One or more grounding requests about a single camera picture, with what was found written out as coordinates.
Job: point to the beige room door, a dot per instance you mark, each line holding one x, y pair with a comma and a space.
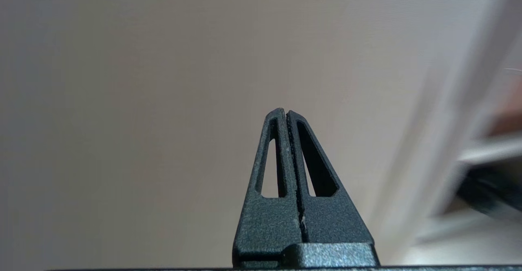
163, 100

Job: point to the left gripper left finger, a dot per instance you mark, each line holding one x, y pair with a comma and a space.
265, 218

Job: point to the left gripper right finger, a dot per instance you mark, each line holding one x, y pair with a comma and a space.
334, 222

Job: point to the dark slipper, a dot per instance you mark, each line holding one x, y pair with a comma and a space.
489, 189

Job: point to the beige bench shelf unit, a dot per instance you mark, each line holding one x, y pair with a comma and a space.
489, 153

